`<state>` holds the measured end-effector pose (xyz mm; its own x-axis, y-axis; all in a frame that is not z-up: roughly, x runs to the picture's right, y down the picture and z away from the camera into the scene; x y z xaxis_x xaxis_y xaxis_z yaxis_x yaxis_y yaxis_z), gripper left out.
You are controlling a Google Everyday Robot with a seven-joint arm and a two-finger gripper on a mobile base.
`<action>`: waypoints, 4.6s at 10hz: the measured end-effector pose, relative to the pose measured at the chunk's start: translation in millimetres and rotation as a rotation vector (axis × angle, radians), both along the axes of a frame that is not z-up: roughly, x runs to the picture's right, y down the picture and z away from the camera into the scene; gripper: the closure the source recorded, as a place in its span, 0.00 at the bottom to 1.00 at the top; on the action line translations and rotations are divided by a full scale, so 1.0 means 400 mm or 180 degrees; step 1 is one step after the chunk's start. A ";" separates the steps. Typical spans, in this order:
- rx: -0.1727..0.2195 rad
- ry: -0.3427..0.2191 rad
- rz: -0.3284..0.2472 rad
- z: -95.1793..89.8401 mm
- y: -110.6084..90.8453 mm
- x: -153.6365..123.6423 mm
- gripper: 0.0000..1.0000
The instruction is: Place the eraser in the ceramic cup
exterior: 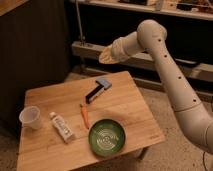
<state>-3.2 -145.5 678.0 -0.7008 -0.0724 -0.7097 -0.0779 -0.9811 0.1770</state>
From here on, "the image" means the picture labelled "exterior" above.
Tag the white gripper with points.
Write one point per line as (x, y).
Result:
(115, 52)

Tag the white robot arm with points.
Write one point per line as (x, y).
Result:
(194, 121)

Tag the green ceramic bowl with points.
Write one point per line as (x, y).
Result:
(106, 137)

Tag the translucent plastic cup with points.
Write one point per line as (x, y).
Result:
(31, 117)

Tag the metal shelf rack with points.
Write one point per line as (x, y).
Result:
(116, 36)

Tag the orange carrot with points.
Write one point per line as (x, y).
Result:
(85, 115)

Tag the dark cabinet with wooden top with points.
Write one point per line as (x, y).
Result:
(33, 53)

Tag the wooden table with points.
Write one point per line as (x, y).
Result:
(62, 143)

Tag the white tube of cream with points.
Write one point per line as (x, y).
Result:
(62, 127)

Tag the black handle on shelf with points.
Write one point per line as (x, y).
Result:
(186, 62)

